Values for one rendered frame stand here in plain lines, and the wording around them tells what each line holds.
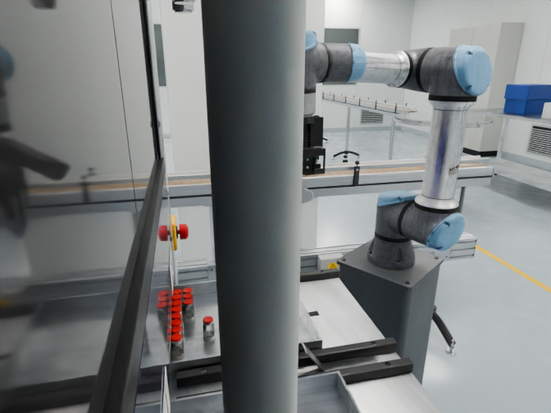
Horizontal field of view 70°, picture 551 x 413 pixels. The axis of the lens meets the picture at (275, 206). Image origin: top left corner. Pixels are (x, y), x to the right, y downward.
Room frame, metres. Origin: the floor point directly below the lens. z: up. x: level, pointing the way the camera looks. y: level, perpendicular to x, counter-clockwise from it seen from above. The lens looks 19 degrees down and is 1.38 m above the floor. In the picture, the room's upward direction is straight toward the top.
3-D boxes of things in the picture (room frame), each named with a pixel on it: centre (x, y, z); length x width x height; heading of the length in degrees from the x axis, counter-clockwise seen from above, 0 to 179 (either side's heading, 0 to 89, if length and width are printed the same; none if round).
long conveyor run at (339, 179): (1.72, -0.12, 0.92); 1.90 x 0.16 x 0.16; 103
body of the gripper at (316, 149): (0.80, -0.05, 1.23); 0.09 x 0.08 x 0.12; 104
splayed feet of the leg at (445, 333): (1.89, -0.85, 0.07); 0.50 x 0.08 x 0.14; 13
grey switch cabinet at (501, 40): (7.08, -3.41, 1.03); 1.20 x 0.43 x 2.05; 13
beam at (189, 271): (1.75, -0.27, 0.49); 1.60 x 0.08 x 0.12; 103
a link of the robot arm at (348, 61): (0.87, -0.12, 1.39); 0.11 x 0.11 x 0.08; 32
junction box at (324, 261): (1.69, -0.26, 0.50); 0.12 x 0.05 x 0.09; 103
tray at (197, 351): (0.69, 0.11, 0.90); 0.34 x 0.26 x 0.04; 103
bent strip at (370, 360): (0.56, -0.12, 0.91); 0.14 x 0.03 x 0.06; 104
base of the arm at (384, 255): (1.17, -0.38, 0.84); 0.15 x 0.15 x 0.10
